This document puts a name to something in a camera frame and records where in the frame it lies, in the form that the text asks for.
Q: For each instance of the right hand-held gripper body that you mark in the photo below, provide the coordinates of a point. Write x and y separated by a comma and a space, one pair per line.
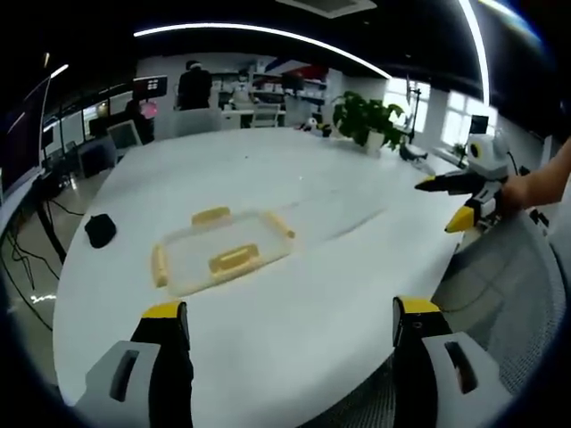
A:
487, 169

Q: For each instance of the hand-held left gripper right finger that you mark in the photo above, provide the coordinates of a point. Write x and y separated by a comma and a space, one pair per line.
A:
439, 370

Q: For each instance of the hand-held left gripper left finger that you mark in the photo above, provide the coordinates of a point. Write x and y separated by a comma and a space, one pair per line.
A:
147, 370

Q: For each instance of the clear lid with yellow clips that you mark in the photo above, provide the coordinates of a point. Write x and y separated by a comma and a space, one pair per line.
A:
223, 252

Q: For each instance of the person's right hand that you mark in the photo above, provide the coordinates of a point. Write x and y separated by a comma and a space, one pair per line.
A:
517, 192

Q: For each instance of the grey mesh office chair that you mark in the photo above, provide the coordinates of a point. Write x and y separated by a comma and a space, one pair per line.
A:
513, 303

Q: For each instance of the green potted plant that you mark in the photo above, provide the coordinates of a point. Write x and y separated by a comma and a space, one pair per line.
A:
366, 119

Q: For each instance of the black and white toy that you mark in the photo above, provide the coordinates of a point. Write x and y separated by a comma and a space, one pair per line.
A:
317, 127

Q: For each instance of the black cloth lump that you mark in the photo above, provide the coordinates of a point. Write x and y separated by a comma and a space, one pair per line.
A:
100, 229

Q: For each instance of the white mesh chair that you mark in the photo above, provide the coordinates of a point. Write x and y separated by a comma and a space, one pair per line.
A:
266, 113

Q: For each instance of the white office chair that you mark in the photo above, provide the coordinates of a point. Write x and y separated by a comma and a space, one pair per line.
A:
196, 121
124, 136

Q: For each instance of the dark computer monitor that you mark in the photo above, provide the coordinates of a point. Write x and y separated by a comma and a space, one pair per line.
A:
20, 142

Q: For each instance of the wall screen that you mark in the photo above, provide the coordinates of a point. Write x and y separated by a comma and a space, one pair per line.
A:
151, 85

